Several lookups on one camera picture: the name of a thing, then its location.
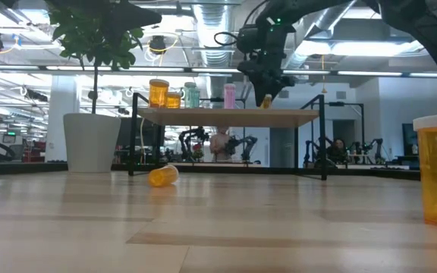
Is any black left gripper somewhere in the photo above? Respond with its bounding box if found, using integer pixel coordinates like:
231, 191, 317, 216
104, 0, 163, 37

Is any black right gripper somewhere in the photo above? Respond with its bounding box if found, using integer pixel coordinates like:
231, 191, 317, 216
235, 21, 298, 108

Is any tall pink medicine bottle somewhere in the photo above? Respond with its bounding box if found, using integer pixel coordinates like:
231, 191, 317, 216
223, 83, 237, 110

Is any small orange medicine bottle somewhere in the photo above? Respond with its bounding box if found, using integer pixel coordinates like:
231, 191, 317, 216
147, 164, 181, 188

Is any green leafy potted tree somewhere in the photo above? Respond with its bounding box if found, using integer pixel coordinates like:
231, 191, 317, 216
47, 0, 146, 115

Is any long led light bar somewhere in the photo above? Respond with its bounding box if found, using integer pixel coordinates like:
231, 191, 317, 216
0, 63, 437, 79

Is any black background robot station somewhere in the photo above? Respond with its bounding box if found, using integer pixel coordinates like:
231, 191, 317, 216
178, 126, 211, 163
233, 135, 260, 164

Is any person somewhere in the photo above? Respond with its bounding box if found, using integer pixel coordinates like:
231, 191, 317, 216
328, 137, 351, 168
209, 127, 235, 163

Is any white plant pot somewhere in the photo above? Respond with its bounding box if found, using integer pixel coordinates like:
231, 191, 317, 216
62, 112, 122, 174

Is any black background equipment cabinet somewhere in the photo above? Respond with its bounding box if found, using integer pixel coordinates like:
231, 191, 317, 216
401, 122, 419, 157

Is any wooden shelf black frame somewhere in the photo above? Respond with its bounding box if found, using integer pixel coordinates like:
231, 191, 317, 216
127, 92, 329, 181

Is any black looped gripper cable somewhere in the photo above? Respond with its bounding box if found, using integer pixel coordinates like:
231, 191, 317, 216
213, 30, 242, 48

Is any silver round ventilation duct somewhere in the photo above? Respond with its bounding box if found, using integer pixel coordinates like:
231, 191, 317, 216
281, 0, 359, 70
190, 0, 238, 69

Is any black metal background frame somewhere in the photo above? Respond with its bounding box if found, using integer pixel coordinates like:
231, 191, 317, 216
328, 100, 366, 152

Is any black aluminium rail frame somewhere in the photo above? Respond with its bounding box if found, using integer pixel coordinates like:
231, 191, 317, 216
328, 165, 421, 181
0, 161, 133, 176

